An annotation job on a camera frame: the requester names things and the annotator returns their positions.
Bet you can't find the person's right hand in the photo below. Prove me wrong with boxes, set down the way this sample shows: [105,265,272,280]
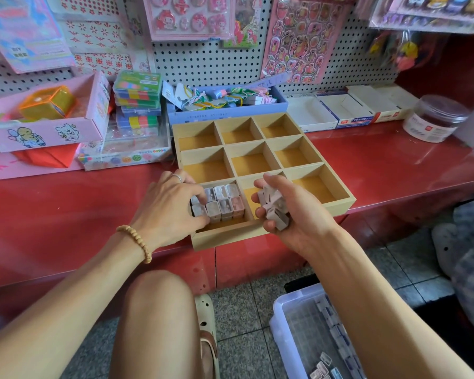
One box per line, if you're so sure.
[251,173,338,257]

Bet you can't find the person's left hand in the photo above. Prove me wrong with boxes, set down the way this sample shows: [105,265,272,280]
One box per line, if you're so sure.
[130,169,210,252]

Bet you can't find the sharpeners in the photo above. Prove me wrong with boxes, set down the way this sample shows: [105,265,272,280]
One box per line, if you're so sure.
[258,184,292,232]

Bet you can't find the wooden compartment tray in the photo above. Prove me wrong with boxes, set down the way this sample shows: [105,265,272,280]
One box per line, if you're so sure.
[171,112,357,251]

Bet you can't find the row of erasers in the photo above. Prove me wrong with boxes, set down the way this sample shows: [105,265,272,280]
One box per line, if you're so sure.
[316,296,366,379]

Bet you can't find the clear plastic storage bin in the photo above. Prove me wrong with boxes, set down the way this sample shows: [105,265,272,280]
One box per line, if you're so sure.
[269,282,370,379]

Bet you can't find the pile of boxed erasers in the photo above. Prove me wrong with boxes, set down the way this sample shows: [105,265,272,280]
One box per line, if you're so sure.
[308,351,334,379]

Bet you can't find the person's right forearm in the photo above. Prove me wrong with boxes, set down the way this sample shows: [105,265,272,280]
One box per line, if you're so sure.
[304,228,474,379]

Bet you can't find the person's left forearm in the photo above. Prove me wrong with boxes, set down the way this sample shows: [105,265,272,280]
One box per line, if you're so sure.
[0,233,153,379]

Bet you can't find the white tray box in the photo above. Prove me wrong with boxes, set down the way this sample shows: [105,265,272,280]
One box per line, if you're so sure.
[287,94,340,133]
[348,84,420,123]
[316,91,379,129]

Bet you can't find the blue box of trinkets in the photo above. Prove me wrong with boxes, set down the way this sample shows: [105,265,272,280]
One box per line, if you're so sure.
[162,72,290,126]

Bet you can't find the person's left leg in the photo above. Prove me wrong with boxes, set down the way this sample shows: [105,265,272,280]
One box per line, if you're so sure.
[109,270,203,379]

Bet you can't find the person's left cream clog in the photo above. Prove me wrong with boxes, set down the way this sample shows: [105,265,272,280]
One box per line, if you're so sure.
[193,293,221,379]

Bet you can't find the yellow orange toy box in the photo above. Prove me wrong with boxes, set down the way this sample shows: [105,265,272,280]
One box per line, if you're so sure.
[18,84,77,122]

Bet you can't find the red display counter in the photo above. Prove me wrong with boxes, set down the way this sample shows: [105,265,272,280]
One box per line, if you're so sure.
[0,118,474,321]

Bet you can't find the stack of colourful packs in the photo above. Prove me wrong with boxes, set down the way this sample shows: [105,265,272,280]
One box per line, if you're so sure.
[111,69,164,132]

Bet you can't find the red folded cloth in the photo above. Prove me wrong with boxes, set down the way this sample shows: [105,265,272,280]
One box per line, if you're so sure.
[14,143,82,169]

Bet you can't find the pink tray of trinkets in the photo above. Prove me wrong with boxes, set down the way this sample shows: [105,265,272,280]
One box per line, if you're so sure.
[0,71,112,183]

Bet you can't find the white pegboard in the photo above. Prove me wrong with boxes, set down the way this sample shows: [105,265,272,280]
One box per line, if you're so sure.
[0,0,404,98]

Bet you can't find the round clear plastic jar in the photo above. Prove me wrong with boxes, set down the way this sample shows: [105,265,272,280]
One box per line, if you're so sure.
[403,94,472,144]

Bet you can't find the pink sticker pack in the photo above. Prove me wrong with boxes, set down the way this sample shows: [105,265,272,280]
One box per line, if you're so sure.
[142,0,237,43]
[261,0,353,86]

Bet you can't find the red patterned sticker sheet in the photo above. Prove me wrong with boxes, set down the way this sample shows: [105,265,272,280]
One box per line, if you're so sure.
[55,0,153,76]

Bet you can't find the clear bag of colourful toys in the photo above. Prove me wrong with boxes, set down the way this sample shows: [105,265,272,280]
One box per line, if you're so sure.
[367,27,428,73]

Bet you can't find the pastel cartoon sticker pack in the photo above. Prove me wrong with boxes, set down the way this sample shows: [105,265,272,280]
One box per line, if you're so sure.
[0,0,77,75]

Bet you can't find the beaded wooden bracelet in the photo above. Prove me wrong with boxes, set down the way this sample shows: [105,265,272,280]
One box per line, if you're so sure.
[115,224,153,264]

